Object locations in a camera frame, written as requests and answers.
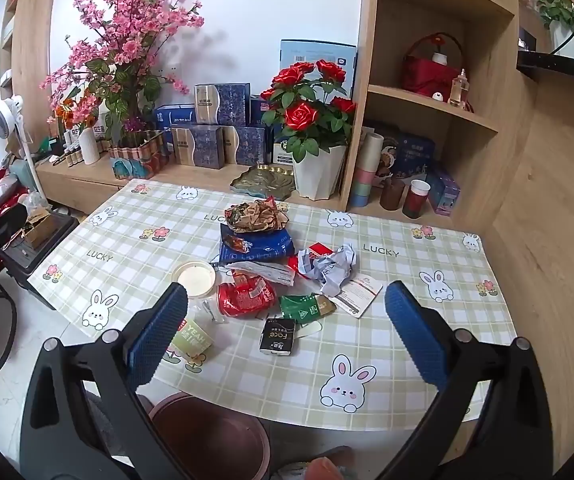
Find wavy colourful planter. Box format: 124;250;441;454
108;130;170;181

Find red gift basket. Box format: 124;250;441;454
401;32;465;102

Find white ribbed vase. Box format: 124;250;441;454
78;127;102;166

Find stack of pastel cups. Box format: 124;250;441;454
349;132;385;209

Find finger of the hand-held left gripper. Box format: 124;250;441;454
0;204;28;252

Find brown snack bag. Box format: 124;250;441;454
224;197;290;234

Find row of small bottles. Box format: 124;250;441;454
47;130;85;168

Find blue box round emblem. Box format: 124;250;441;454
269;125;298;166

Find large light blue box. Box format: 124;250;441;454
279;39;358;106

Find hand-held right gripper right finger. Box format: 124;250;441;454
379;280;555;480

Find black tissue packet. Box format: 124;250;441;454
259;317;298;356

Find dark blue box red logo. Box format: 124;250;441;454
249;95;280;128

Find clear perfume bottle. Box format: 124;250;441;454
449;69;468;107

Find red cigarette box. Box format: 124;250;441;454
289;242;336;275

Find pink blossom plant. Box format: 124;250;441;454
42;0;205;147

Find blue milk carton box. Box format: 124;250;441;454
154;104;196;155

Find white paper packet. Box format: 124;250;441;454
227;260;296;287

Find white paper card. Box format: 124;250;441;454
334;277;384;319

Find blue coffee bag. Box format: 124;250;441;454
219;224;295;265

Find gold leaf shaped tray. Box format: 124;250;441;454
229;164;295;198

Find red plastic cup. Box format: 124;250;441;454
402;179;430;219

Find white round lid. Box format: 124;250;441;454
172;260;216;299

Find brown plastic cup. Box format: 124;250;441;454
380;176;406;211

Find brown trash bin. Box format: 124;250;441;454
148;392;270;480

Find black plastic box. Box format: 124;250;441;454
0;210;80;283

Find gold and blue patterned box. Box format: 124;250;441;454
194;82;251;126
223;125;268;167
171;125;224;169

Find orange artificial flowers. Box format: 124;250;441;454
54;87;100;131

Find checked rabbit print tablecloth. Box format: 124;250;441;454
27;178;518;432

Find small cardboard box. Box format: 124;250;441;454
26;215;60;246

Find white standing fan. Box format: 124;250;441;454
0;95;50;201

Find crushed red cola can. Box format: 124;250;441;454
217;270;278;319

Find dark blue gift box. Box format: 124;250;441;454
367;122;436;186

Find small purple blue box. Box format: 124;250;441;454
426;167;461;217

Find wooden shelf unit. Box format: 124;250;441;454
339;0;520;233

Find low wooden cabinet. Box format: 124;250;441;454
34;160;342;217

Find red rose plant white pot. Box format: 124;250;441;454
259;60;358;202

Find green sachet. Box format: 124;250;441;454
279;294;338;322

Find silver wrapper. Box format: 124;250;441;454
297;244;356;297

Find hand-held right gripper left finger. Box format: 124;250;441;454
19;282;190;480

